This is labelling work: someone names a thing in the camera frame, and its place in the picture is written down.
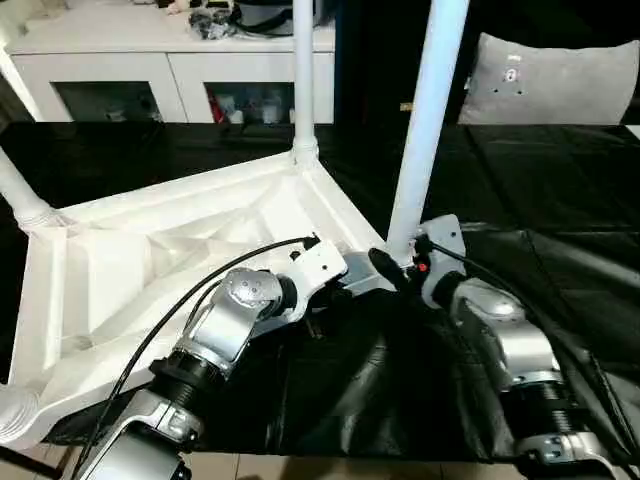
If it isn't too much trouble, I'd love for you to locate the white plastic table top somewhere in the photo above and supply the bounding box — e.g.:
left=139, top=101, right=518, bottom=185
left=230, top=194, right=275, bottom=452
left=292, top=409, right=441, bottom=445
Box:
left=0, top=150, right=401, bottom=451

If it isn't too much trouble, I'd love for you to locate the black work mat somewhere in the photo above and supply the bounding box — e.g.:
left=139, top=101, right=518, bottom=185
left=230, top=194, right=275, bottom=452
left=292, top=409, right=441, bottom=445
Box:
left=0, top=120, right=640, bottom=466

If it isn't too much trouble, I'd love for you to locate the black sofa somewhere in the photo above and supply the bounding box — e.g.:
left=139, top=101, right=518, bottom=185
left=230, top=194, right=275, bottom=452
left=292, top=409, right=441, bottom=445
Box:
left=334, top=0, right=640, bottom=127

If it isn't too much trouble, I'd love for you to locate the grey cushion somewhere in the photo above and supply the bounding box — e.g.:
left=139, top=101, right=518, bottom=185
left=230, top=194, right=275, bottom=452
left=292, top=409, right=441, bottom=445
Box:
left=457, top=31, right=640, bottom=127

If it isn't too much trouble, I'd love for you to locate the white glass-door cabinet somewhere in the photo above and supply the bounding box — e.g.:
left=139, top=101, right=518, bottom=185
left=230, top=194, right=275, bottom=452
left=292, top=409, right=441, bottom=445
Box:
left=5, top=0, right=338, bottom=125

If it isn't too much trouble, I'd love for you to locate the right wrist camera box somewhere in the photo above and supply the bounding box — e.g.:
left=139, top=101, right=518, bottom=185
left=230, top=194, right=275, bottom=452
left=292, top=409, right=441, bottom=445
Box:
left=410, top=212, right=467, bottom=306

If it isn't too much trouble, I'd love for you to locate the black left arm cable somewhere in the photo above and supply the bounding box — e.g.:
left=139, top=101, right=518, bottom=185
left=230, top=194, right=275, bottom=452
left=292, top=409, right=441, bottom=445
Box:
left=68, top=234, right=323, bottom=480

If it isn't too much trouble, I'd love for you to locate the dark cabled device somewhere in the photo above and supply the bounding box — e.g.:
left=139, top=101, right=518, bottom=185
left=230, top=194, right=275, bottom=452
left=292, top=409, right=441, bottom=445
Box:
left=160, top=0, right=337, bottom=41

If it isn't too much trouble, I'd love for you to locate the black metal frame bar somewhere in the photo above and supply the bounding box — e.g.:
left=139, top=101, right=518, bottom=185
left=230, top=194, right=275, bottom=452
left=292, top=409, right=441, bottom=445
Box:
left=0, top=445, right=61, bottom=480

